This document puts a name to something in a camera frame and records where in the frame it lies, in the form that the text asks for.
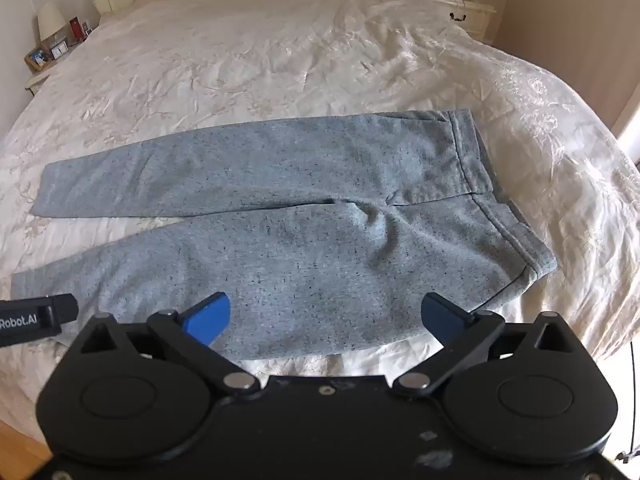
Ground black cable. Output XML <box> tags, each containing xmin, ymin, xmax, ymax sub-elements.
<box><xmin>616</xmin><ymin>340</ymin><xmax>640</xmax><ymax>463</ymax></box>

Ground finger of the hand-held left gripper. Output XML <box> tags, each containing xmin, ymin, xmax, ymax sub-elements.
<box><xmin>48</xmin><ymin>293</ymin><xmax>79</xmax><ymax>324</ymax></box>

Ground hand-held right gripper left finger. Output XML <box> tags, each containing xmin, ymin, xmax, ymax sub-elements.
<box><xmin>70</xmin><ymin>292</ymin><xmax>261</xmax><ymax>396</ymax></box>

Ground white shade table lamp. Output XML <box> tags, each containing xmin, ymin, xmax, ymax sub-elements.
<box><xmin>37</xmin><ymin>2</ymin><xmax>67</xmax><ymax>44</ymax></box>

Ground wooden photo frame blue picture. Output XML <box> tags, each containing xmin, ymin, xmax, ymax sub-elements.
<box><xmin>24</xmin><ymin>46</ymin><xmax>52</xmax><ymax>73</ymax></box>

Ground grey speckled pants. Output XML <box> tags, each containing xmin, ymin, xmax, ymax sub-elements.
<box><xmin>11</xmin><ymin>108</ymin><xmax>557</xmax><ymax>361</ymax></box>

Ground cream nightstand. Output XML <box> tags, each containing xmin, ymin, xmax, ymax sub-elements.
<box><xmin>404</xmin><ymin>0</ymin><xmax>499</xmax><ymax>45</ymax></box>
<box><xmin>24</xmin><ymin>35</ymin><xmax>78</xmax><ymax>97</ymax></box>

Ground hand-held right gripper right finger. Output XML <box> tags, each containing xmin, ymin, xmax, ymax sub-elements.
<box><xmin>392</xmin><ymin>292</ymin><xmax>586</xmax><ymax>395</ymax></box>

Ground white embroidered bedspread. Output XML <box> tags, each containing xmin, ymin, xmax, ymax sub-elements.
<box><xmin>0</xmin><ymin>0</ymin><xmax>640</xmax><ymax>416</ymax></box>

